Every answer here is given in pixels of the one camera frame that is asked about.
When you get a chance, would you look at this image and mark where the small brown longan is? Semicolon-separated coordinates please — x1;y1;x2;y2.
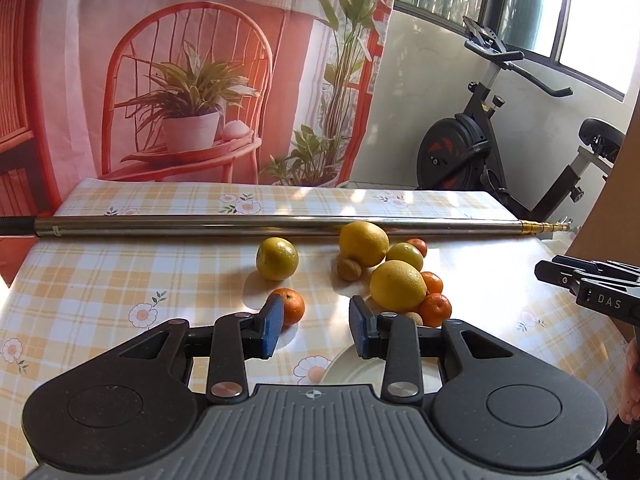
336;256;362;282
404;312;423;326

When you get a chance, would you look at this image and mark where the orange mandarin front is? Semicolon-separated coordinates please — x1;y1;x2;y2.
416;292;452;328

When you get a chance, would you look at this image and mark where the orange mandarin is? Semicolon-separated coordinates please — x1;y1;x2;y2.
416;292;452;328
407;237;427;257
421;271;444;295
271;288;306;328

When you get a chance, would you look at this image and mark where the large yellow grapefruit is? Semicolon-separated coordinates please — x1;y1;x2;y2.
370;260;427;313

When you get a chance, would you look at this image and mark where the yellow green round citrus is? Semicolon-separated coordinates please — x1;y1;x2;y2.
256;237;299;282

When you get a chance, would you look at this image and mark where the greenish yellow citrus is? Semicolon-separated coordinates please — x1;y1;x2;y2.
386;242;424;272

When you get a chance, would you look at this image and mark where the large yellow lemon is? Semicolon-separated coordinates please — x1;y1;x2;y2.
338;220;390;268

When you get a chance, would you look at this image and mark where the person right hand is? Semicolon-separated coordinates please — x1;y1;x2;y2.
618;340;640;425

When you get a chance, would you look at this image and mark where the wooden door panel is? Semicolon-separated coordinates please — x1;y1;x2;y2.
564;94;640;311

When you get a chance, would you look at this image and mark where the beige round plate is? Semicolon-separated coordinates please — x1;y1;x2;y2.
321;344;442;394

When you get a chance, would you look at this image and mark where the yellow plaid floral tablecloth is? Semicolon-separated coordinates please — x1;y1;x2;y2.
1;179;626;479

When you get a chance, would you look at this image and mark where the black exercise bike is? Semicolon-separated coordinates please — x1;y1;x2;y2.
415;15;626;222

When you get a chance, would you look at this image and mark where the long steel telescopic pole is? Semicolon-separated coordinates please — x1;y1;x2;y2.
1;214;570;237

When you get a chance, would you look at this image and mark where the printed room backdrop cloth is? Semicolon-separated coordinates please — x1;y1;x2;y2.
0;0;402;288

